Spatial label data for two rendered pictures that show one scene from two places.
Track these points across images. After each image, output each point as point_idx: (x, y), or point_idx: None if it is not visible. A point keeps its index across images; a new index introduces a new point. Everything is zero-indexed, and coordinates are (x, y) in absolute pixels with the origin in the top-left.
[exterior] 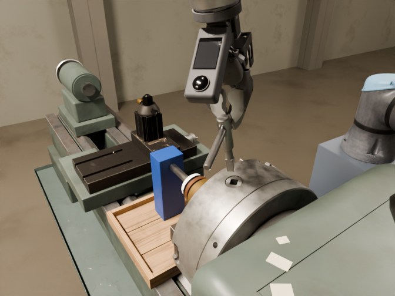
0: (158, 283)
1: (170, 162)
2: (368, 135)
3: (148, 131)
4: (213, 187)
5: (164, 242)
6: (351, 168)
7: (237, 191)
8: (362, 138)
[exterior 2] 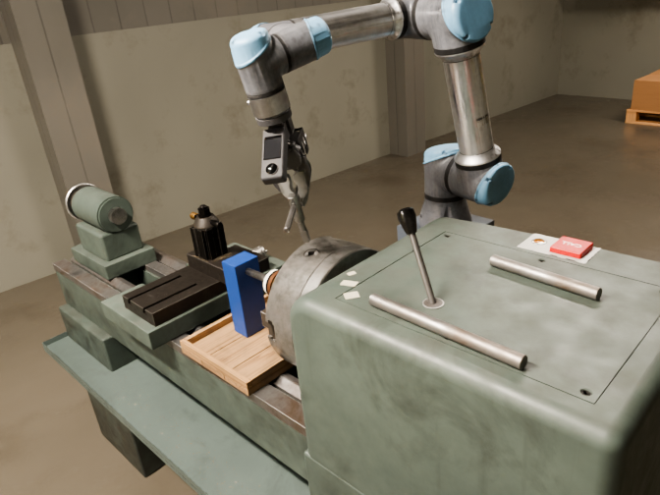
0: (256, 389)
1: (246, 267)
2: (438, 206)
3: (210, 247)
4: (294, 260)
5: (253, 355)
6: None
7: (314, 258)
8: (434, 210)
